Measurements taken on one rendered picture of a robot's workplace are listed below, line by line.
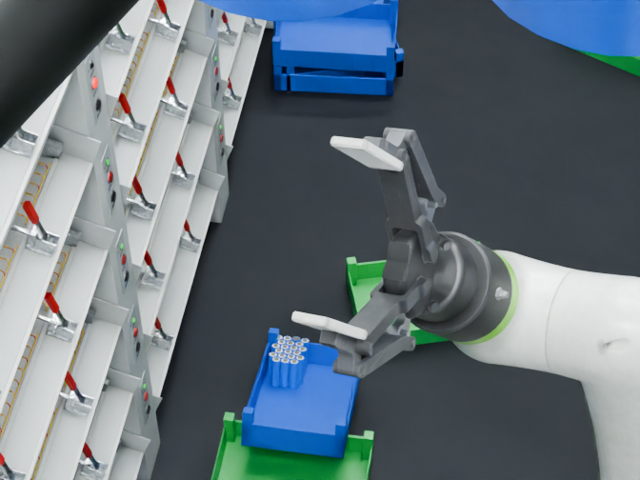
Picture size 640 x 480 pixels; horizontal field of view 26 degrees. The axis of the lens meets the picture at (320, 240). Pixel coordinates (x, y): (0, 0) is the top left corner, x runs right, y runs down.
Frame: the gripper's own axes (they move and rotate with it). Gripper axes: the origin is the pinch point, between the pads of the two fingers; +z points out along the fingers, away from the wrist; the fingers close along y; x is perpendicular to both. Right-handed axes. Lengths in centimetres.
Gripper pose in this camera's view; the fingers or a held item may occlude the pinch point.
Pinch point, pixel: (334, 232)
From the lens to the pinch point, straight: 104.4
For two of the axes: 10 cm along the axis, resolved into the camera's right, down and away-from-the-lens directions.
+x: 8.6, 1.3, -4.9
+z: -4.6, -2.0, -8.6
